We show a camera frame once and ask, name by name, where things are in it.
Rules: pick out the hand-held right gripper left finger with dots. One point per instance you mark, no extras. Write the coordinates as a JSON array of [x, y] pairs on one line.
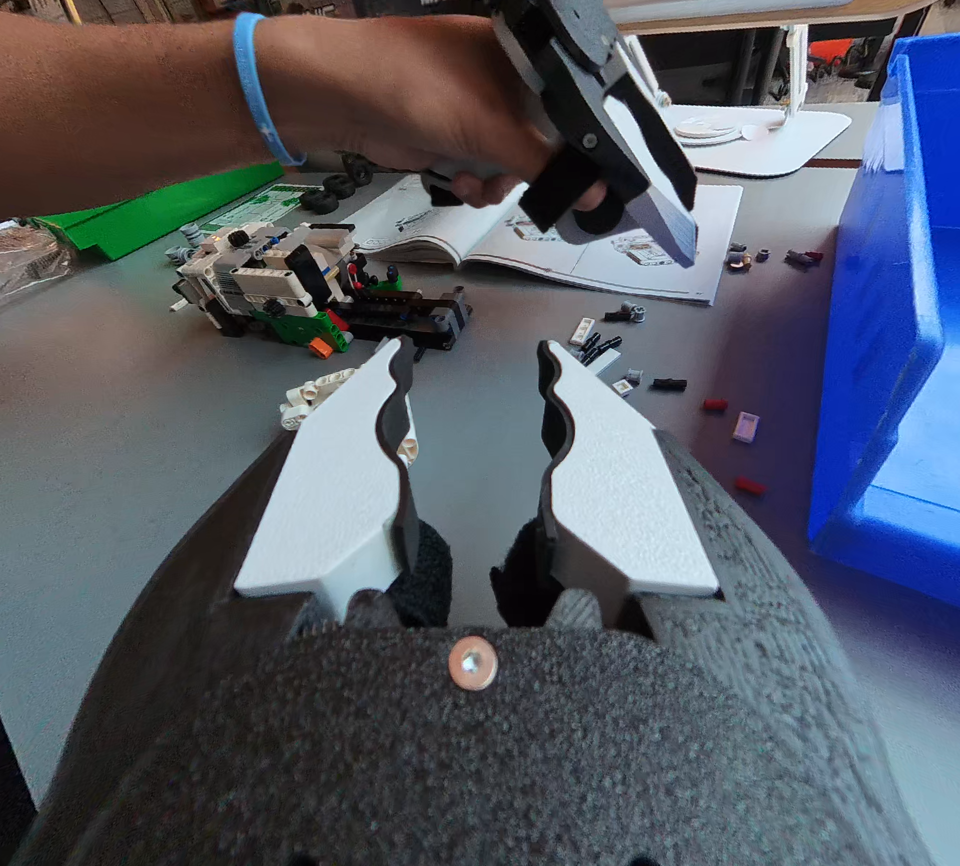
[[330, 491]]

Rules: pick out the small white lego subassembly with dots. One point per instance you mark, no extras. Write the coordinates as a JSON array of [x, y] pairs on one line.
[[319, 390]]

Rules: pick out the person's left hand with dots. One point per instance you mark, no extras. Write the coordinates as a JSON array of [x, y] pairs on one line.
[[397, 86]]

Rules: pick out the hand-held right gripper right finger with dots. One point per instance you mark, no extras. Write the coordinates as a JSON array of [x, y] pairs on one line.
[[622, 498]]

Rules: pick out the partly built lego truck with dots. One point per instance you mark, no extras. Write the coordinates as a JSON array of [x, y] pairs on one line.
[[300, 281]]

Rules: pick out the clear plastic bag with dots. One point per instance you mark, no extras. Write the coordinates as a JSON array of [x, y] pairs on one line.
[[30, 258]]

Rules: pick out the scattered small lego pieces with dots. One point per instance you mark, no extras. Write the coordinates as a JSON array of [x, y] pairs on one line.
[[622, 356]]

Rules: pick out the pile of grey lego wheels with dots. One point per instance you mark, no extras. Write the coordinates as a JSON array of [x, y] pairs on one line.
[[191, 236]]

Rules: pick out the blue wristband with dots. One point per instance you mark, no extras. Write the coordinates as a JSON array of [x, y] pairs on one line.
[[255, 93]]

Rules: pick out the open lego instruction booklet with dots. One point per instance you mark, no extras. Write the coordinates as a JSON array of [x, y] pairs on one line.
[[450, 221]]

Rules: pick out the green white sticker sheet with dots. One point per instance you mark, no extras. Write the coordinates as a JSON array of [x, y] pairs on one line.
[[255, 206]]

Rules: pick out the blue plastic bin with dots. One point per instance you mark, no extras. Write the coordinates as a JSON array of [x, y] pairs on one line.
[[885, 281]]

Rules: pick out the red bag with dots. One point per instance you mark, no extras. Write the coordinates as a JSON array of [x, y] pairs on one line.
[[829, 50]]

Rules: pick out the black lego tyre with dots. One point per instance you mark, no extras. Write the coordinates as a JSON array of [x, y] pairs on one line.
[[319, 200], [360, 168], [339, 186]]

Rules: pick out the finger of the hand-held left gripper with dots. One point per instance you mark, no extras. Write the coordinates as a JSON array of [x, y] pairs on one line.
[[667, 221]]

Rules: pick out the instruction sheet on stand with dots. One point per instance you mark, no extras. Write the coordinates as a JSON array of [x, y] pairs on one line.
[[750, 131]]

